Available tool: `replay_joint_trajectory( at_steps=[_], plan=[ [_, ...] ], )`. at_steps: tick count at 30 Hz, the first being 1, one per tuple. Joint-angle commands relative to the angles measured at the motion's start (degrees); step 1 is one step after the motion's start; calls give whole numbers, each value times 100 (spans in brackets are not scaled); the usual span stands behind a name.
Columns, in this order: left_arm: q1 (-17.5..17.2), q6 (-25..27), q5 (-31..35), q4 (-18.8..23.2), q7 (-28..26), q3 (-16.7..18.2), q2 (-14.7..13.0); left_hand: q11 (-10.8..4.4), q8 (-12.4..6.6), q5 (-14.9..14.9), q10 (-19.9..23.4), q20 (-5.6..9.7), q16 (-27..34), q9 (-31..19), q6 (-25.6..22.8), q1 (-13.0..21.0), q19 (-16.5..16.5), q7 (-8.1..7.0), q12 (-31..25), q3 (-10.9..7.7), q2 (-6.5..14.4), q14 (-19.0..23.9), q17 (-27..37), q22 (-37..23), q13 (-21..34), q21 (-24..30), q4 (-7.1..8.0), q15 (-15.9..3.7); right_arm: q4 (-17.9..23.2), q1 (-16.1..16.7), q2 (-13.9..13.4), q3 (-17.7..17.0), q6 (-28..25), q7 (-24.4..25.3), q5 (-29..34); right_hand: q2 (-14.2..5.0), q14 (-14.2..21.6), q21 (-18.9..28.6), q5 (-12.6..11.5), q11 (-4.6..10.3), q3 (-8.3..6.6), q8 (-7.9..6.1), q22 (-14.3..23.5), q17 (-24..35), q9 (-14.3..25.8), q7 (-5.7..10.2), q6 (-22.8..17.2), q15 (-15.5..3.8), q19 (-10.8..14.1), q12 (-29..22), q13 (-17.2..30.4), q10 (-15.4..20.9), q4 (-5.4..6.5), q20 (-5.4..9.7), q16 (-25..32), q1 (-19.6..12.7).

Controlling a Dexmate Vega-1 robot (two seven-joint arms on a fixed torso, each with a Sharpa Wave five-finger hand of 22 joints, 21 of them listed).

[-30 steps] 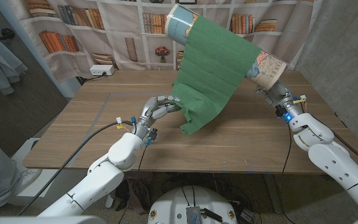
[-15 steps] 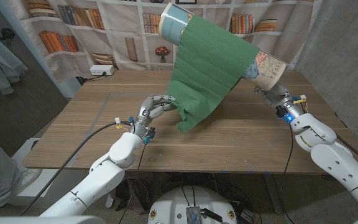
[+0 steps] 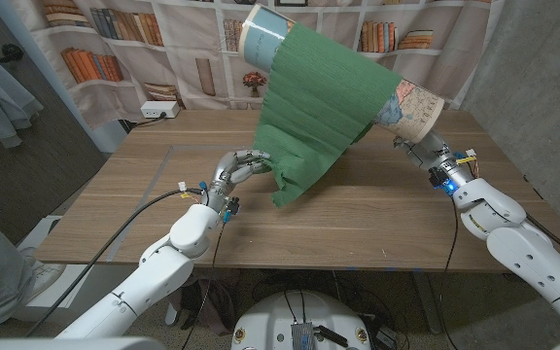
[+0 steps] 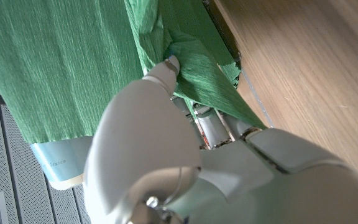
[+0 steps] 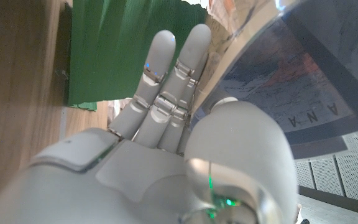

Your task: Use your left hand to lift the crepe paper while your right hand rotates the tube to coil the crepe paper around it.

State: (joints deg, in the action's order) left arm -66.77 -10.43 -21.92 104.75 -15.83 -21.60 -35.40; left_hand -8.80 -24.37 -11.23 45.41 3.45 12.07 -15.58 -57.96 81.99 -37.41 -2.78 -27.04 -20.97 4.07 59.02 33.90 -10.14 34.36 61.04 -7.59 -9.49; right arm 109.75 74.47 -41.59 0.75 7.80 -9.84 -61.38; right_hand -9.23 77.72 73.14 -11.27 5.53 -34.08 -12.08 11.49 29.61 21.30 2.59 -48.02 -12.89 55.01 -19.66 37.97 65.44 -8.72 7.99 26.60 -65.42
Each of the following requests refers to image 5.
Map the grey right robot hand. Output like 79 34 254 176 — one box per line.
0 23 298 224

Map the green crepe paper sheet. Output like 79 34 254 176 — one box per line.
67 0 208 111

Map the map-printed cardboard tube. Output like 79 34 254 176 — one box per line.
191 0 358 160

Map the printed bookshelf backdrop cloth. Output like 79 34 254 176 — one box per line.
107 98 133 124

